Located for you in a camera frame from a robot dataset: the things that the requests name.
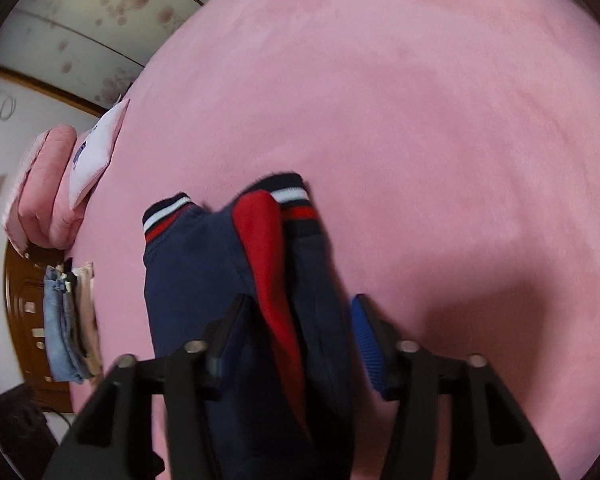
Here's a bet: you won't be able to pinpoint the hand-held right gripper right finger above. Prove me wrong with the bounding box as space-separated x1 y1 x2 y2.
351 294 561 480

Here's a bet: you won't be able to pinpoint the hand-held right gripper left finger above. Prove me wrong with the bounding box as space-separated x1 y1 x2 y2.
42 292 253 480

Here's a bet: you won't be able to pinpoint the navy and red baseball jacket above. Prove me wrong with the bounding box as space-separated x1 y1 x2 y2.
142 172 356 480

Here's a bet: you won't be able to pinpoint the folded cream clothes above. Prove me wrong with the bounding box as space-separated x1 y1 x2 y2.
75 261 103 378

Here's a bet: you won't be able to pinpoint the folded blue jeans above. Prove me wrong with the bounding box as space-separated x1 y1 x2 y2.
42 265 88 386

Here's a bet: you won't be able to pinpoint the wooden headboard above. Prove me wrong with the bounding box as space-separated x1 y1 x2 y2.
4 240 81 413

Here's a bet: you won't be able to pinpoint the pink bed blanket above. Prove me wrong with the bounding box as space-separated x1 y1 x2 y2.
67 0 600 480

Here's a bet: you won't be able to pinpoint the white printed pillow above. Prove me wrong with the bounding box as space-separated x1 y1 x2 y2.
67 97 131 209

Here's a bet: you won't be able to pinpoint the folded pink quilt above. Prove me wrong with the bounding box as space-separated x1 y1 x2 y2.
2 125 88 253

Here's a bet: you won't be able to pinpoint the dark bedside object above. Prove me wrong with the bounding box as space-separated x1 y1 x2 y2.
0 382 73 480

